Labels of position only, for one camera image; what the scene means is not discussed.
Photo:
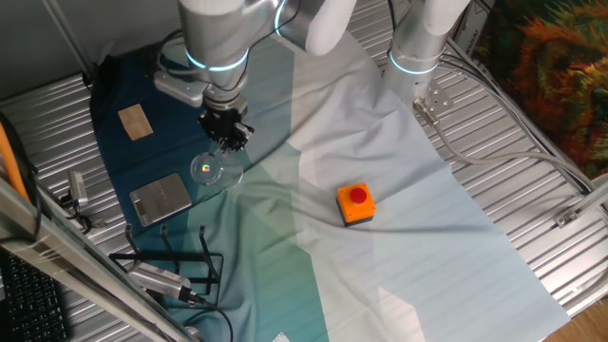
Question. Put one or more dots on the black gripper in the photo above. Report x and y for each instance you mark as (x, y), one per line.
(223, 121)

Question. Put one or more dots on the clear glass cup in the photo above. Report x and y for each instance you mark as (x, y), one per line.
(206, 168)

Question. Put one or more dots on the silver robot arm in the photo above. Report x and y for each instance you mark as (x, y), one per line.
(218, 33)

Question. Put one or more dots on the silver digital kitchen scale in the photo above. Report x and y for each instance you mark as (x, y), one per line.
(159, 198)

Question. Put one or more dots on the wooden block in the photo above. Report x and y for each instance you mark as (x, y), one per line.
(135, 122)

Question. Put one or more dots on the orange emergency stop button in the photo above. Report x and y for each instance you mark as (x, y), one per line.
(356, 204)

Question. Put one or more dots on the grey metal pole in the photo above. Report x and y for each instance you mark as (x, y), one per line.
(66, 35)

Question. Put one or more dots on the orange pole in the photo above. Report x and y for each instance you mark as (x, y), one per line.
(9, 161)

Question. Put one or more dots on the teal and white tablecloth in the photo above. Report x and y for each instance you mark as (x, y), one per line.
(427, 261)

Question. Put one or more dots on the black keyboard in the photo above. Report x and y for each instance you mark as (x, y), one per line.
(33, 299)

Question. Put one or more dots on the cardboard box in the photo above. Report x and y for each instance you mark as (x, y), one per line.
(470, 24)

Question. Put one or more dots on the colourful patterned fabric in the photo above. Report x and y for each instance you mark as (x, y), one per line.
(546, 71)

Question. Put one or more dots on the aluminium profile bar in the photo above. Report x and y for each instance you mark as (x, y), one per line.
(594, 195)

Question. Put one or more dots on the silver depth camera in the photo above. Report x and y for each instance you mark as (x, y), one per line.
(157, 279)

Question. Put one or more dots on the small camera on mount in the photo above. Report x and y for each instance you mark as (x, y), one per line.
(76, 187)

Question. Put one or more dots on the aluminium frame beam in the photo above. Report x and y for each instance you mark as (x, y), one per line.
(71, 266)

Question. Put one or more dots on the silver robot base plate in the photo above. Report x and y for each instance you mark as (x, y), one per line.
(439, 97)

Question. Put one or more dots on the small metal bracket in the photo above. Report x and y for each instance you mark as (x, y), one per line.
(565, 217)

